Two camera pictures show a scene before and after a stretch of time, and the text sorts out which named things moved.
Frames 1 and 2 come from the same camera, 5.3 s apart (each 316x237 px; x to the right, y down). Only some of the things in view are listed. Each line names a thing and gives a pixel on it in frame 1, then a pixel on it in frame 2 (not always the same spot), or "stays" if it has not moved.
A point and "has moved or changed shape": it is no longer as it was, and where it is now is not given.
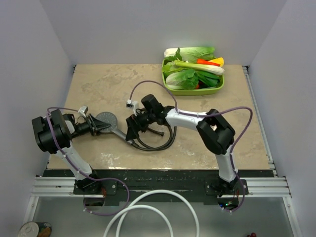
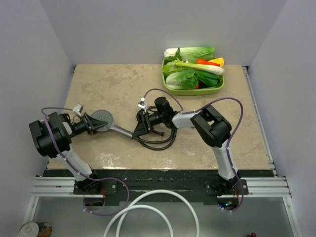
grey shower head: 110,118 has moved or changed shape
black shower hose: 158,133 has moved or changed shape
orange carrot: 206,62 stays
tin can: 35,229 stays
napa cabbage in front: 186,79 stays
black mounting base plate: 205,186 stays
